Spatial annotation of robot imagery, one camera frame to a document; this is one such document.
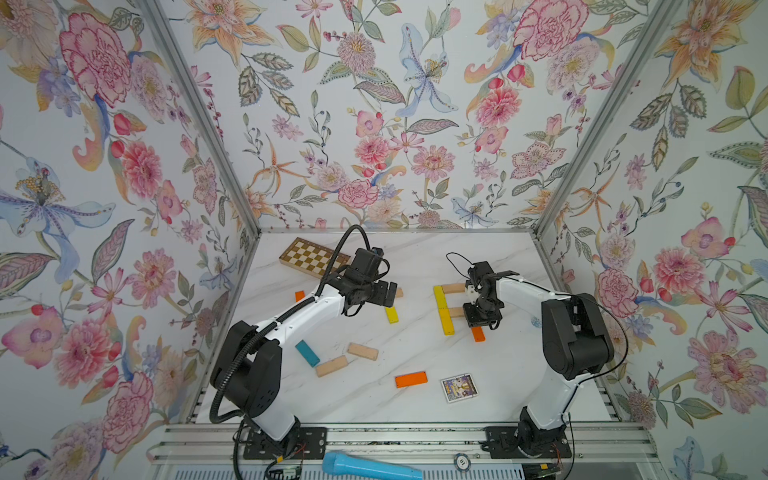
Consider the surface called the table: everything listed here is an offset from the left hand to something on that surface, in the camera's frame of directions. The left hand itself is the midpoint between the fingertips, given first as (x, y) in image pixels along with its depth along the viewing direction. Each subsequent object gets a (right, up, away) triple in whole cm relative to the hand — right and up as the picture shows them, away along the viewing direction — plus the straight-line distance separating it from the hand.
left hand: (387, 287), depth 87 cm
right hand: (+28, -11, +9) cm, 32 cm away
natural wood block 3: (+23, -9, +10) cm, 27 cm away
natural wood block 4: (-7, -20, +3) cm, 21 cm away
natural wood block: (+4, -3, +16) cm, 17 cm away
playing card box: (+20, -27, -5) cm, 34 cm away
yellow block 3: (+19, -12, +8) cm, 24 cm away
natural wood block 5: (-16, -22, -1) cm, 28 cm away
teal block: (-24, -20, +1) cm, 31 cm away
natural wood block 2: (+23, -2, +16) cm, 28 cm away
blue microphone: (-12, -38, -19) cm, 45 cm away
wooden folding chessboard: (-27, +9, +23) cm, 36 cm away
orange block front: (+7, -26, -3) cm, 27 cm away
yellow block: (+2, -10, +11) cm, 15 cm away
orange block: (+28, -15, +5) cm, 32 cm away
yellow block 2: (+18, -5, +16) cm, 25 cm away
